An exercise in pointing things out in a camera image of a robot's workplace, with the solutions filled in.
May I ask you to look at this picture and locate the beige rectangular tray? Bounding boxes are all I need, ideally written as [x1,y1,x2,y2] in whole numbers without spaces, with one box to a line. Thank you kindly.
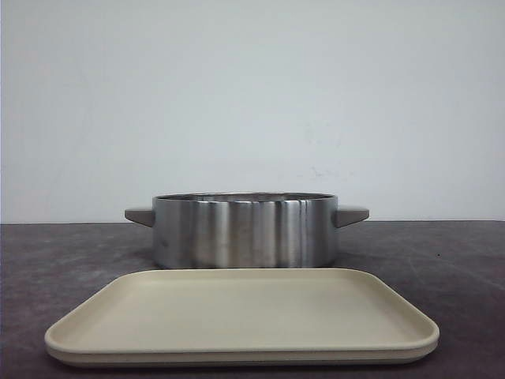
[44,268,440,366]

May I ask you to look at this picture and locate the stainless steel pot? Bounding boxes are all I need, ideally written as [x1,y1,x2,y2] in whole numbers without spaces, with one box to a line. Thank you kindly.
[125,193,369,269]

